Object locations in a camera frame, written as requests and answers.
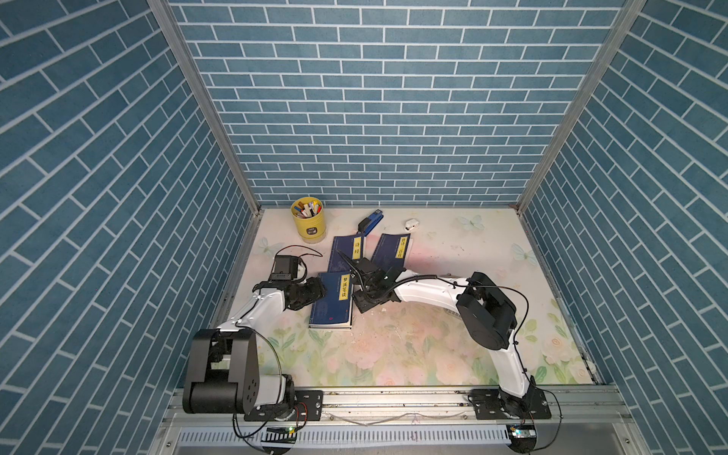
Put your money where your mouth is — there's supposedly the blue book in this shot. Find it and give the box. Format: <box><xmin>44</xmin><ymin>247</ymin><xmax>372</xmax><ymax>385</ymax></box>
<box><xmin>309</xmin><ymin>272</ymin><xmax>353</xmax><ymax>330</ymax></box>
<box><xmin>372</xmin><ymin>233</ymin><xmax>411</xmax><ymax>271</ymax></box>
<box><xmin>327</xmin><ymin>233</ymin><xmax>365</xmax><ymax>272</ymax></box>

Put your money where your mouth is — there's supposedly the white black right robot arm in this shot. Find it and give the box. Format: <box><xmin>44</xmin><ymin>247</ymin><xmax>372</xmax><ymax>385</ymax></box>
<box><xmin>344</xmin><ymin>257</ymin><xmax>531</xmax><ymax>400</ymax></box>

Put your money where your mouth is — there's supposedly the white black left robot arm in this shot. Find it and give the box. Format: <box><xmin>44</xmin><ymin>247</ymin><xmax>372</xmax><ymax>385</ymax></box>
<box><xmin>182</xmin><ymin>255</ymin><xmax>325</xmax><ymax>421</ymax></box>

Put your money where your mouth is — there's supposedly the blue black stapler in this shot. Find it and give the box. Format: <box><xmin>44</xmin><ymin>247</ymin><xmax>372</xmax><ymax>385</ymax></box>
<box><xmin>358</xmin><ymin>210</ymin><xmax>384</xmax><ymax>237</ymax></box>

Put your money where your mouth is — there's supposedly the small white stapler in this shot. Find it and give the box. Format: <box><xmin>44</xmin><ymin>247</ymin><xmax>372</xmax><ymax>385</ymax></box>
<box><xmin>405</xmin><ymin>218</ymin><xmax>420</xmax><ymax>231</ymax></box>

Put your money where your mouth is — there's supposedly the yellow pen cup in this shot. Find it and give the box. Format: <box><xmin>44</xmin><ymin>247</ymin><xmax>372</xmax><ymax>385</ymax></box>
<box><xmin>290</xmin><ymin>196</ymin><xmax>326</xmax><ymax>244</ymax></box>

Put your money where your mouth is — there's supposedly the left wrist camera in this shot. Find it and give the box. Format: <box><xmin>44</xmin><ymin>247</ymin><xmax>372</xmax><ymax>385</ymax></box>
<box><xmin>269</xmin><ymin>255</ymin><xmax>300</xmax><ymax>282</ymax></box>

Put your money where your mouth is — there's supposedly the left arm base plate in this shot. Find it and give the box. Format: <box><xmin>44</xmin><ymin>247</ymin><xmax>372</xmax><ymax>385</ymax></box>
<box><xmin>244</xmin><ymin>388</ymin><xmax>324</xmax><ymax>422</ymax></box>

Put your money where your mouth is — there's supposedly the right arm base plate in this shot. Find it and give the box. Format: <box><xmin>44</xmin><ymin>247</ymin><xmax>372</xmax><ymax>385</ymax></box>
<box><xmin>468</xmin><ymin>387</ymin><xmax>552</xmax><ymax>420</ymax></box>

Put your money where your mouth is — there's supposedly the white cable duct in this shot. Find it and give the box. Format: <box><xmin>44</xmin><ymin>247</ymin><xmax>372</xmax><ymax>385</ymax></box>
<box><xmin>164</xmin><ymin>424</ymin><xmax>511</xmax><ymax>449</ymax></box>

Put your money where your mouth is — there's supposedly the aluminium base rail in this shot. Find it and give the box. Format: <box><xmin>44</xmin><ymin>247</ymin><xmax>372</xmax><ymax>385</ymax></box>
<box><xmin>164</xmin><ymin>384</ymin><xmax>632</xmax><ymax>427</ymax></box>

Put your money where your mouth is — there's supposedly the aluminium corner post left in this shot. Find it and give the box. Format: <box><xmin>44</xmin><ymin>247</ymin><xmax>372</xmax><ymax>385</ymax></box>
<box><xmin>148</xmin><ymin>0</ymin><xmax>261</xmax><ymax>217</ymax></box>

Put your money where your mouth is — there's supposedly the aluminium corner post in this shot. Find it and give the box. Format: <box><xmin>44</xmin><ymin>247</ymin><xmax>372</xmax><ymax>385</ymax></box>
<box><xmin>516</xmin><ymin>0</ymin><xmax>646</xmax><ymax>217</ymax></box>
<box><xmin>148</xmin><ymin>0</ymin><xmax>261</xmax><ymax>217</ymax></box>

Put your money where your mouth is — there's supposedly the aluminium corner post right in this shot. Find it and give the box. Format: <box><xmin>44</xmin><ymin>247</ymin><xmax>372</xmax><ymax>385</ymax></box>
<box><xmin>516</xmin><ymin>0</ymin><xmax>646</xmax><ymax>217</ymax></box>

